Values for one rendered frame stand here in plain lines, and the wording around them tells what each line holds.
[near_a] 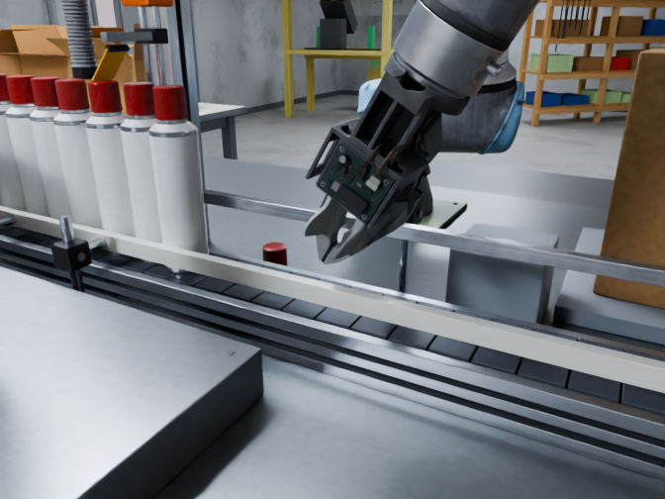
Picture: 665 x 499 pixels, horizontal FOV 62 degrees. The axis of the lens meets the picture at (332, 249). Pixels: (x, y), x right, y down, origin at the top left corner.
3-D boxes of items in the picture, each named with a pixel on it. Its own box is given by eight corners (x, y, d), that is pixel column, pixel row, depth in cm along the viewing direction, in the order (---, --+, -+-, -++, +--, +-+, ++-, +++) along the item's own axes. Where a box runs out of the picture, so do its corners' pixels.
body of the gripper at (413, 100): (298, 181, 46) (366, 50, 40) (345, 161, 53) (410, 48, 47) (368, 238, 45) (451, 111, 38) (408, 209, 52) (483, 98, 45)
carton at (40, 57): (-3, 112, 252) (-22, 25, 238) (93, 99, 296) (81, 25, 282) (63, 119, 233) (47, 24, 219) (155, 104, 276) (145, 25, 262)
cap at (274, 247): (267, 273, 75) (265, 251, 74) (260, 264, 78) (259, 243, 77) (291, 270, 76) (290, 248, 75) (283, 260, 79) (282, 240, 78)
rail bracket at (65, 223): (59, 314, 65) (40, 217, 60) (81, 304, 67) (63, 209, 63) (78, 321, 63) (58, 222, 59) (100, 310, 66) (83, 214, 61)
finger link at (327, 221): (274, 257, 53) (315, 181, 48) (306, 238, 57) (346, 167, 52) (299, 277, 52) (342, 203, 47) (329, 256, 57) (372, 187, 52)
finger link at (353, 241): (299, 277, 52) (342, 203, 47) (329, 256, 57) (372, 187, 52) (324, 299, 51) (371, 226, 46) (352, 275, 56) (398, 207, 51)
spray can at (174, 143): (155, 268, 65) (132, 86, 57) (186, 253, 69) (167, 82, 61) (189, 277, 62) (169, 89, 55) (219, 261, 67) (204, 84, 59)
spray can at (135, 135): (130, 255, 68) (104, 83, 60) (165, 244, 72) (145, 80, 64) (154, 266, 65) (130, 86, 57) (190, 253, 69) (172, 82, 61)
